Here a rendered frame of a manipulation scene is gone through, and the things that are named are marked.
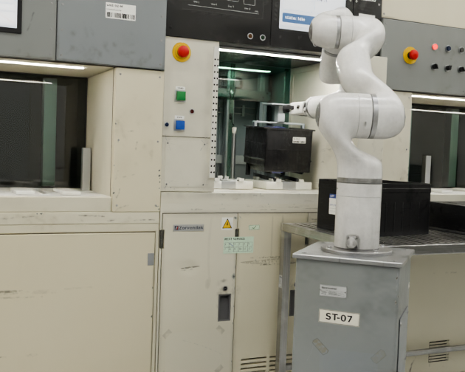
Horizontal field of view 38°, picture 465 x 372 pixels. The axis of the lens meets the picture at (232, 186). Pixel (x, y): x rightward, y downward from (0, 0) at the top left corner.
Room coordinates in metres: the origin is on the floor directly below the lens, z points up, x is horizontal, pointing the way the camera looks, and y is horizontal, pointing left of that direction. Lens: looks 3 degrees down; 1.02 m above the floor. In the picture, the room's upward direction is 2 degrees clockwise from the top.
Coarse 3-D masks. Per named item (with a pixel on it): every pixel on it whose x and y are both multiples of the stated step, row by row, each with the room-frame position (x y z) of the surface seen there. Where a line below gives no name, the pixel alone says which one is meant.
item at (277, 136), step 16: (256, 128) 2.78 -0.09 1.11; (272, 128) 2.71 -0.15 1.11; (288, 128) 2.73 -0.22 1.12; (304, 128) 2.86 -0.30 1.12; (256, 144) 2.78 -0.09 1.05; (272, 144) 2.71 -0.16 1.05; (288, 144) 2.74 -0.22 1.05; (304, 144) 2.77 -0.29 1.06; (256, 160) 2.77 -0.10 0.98; (272, 160) 2.72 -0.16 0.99; (288, 160) 2.74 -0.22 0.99; (304, 160) 2.78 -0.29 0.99; (288, 176) 2.84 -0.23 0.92
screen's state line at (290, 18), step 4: (284, 16) 2.48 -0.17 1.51; (288, 16) 2.49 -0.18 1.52; (292, 16) 2.50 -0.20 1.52; (296, 16) 2.50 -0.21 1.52; (300, 16) 2.51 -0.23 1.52; (304, 16) 2.52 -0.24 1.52; (308, 16) 2.52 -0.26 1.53; (312, 16) 2.53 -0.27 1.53; (284, 20) 2.48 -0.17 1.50; (288, 20) 2.49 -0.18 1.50; (292, 20) 2.50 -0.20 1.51; (296, 20) 2.50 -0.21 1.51; (300, 20) 2.51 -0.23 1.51; (304, 20) 2.52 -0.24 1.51; (308, 20) 2.52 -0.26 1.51; (308, 24) 2.52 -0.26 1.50
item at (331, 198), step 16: (320, 192) 2.34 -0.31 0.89; (336, 192) 2.27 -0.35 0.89; (384, 192) 2.15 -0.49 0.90; (400, 192) 2.19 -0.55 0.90; (416, 192) 2.23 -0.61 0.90; (320, 208) 2.34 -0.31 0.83; (384, 208) 2.15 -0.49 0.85; (400, 208) 2.19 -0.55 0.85; (416, 208) 2.23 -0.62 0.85; (320, 224) 2.33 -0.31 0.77; (384, 224) 2.16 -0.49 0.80; (400, 224) 2.20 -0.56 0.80; (416, 224) 2.24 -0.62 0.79
